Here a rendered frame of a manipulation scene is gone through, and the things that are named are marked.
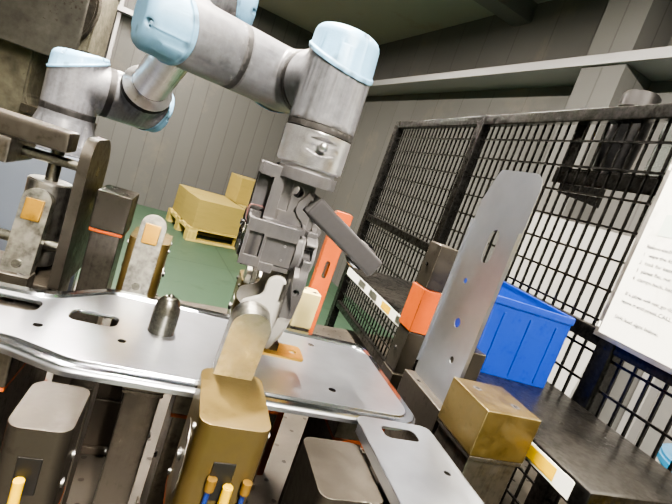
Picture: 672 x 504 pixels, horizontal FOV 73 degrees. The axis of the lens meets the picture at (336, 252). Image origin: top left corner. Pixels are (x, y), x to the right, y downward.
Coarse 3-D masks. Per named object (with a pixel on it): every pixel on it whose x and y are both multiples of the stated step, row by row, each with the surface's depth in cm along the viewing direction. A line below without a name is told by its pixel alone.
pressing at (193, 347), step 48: (0, 288) 53; (0, 336) 45; (48, 336) 47; (96, 336) 50; (144, 336) 54; (192, 336) 58; (288, 336) 69; (144, 384) 46; (192, 384) 48; (288, 384) 55; (336, 384) 59; (384, 384) 64
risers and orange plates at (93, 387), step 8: (72, 384) 54; (80, 384) 55; (88, 384) 55; (96, 384) 57; (96, 392) 60; (88, 400) 55; (88, 408) 55; (88, 416) 58; (80, 432) 56; (80, 440) 57; (80, 448) 60; (72, 464) 56; (72, 472) 59; (72, 480) 63; (64, 496) 58
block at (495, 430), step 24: (456, 384) 58; (480, 384) 59; (456, 408) 57; (480, 408) 53; (504, 408) 54; (456, 432) 55; (480, 432) 52; (504, 432) 53; (528, 432) 54; (456, 456) 55; (480, 456) 53; (504, 456) 54; (480, 480) 54; (504, 480) 55
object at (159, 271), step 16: (128, 240) 69; (128, 256) 68; (160, 256) 69; (160, 272) 70; (112, 320) 71; (96, 400) 73; (112, 400) 74; (96, 416) 73; (112, 416) 74; (96, 432) 74; (112, 432) 74; (96, 448) 74
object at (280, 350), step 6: (276, 342) 55; (264, 348) 55; (270, 348) 55; (276, 348) 55; (282, 348) 56; (288, 348) 57; (294, 348) 58; (264, 354) 54; (270, 354) 54; (276, 354) 54; (282, 354) 55; (288, 354) 55; (294, 354) 56; (300, 354) 57; (294, 360) 55; (300, 360) 55
